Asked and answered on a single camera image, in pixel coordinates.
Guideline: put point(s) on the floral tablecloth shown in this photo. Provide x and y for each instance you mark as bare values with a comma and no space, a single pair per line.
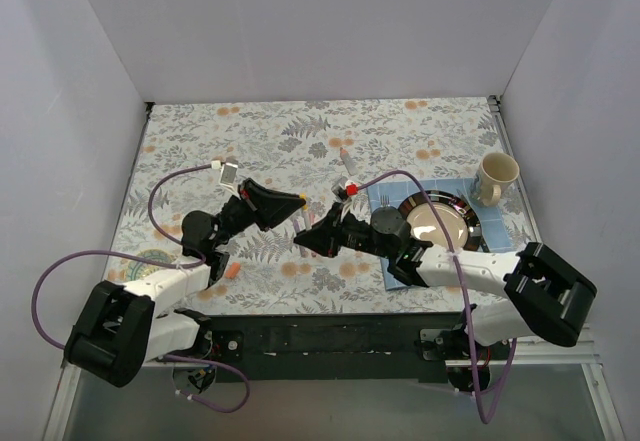
294,147

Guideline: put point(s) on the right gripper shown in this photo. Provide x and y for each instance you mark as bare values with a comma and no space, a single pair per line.
341,231

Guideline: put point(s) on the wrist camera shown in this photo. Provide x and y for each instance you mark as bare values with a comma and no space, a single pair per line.
345,191
227,178

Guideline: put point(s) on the patterned small bowl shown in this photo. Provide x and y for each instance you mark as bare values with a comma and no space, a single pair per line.
150,263

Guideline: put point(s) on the white acrylic marker pink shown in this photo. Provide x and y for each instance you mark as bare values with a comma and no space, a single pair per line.
312,219

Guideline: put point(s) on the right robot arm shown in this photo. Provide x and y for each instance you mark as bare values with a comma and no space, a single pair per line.
539,293

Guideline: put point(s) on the brown striped plate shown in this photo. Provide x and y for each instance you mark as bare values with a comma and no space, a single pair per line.
435,213

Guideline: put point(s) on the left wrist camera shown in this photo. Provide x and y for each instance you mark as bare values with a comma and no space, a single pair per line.
227,178

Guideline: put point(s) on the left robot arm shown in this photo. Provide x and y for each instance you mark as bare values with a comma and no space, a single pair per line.
123,326

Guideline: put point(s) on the thin yellow pen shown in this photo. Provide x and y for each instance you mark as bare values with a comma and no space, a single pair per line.
305,215

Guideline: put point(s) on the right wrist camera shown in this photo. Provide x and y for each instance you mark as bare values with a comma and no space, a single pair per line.
345,191

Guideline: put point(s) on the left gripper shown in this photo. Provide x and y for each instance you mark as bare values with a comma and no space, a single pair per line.
248,199

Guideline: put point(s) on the cream mug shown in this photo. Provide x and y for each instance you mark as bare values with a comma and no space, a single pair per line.
495,174

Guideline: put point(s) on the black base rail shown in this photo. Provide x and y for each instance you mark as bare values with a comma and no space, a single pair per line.
423,347

